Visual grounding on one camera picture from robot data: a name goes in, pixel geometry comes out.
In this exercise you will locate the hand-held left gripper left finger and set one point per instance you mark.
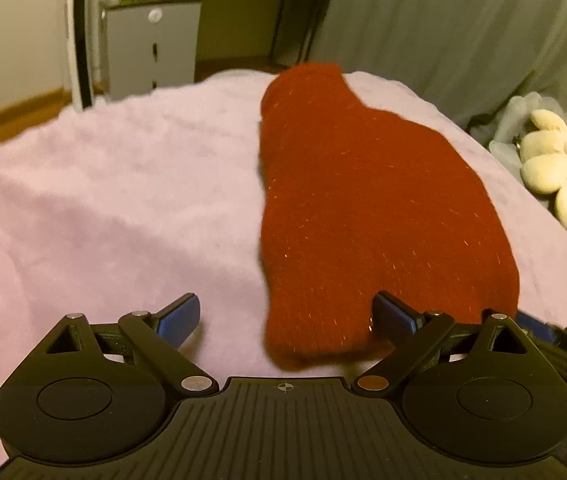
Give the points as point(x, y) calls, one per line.
point(181, 317)

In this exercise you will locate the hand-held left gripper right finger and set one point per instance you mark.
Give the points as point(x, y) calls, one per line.
point(393, 317)

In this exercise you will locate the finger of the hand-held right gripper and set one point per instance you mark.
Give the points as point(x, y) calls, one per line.
point(534, 325)

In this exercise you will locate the red knit sweater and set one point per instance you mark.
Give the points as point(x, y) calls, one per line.
point(363, 200)

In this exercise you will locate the pink fleece blanket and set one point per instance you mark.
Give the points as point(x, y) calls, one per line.
point(113, 200)

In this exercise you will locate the cream plush toy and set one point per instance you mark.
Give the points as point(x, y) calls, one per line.
point(563, 170)

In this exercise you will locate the grey drawer cabinet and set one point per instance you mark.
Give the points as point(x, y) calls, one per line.
point(148, 50)

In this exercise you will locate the grey curtain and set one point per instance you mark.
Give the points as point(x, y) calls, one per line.
point(438, 25)

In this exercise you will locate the white framed standing mirror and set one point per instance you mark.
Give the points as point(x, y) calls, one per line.
point(81, 35)

